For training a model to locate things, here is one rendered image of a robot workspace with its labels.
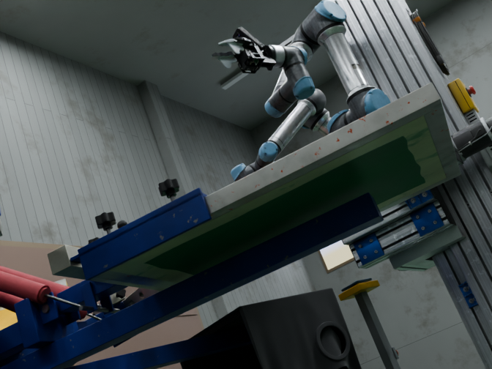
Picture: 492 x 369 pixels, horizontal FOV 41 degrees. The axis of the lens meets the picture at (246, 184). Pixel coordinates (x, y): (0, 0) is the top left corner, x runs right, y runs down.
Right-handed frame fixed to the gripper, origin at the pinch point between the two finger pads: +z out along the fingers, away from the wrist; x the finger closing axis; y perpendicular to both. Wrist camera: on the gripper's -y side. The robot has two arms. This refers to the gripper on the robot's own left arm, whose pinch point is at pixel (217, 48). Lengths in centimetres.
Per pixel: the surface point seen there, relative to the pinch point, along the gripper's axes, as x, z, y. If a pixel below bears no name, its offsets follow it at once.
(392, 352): 73, -81, 93
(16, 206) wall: 470, -104, -257
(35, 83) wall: 477, -178, -446
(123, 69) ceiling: 519, -343, -521
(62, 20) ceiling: 423, -217, -508
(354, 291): 68, -73, 66
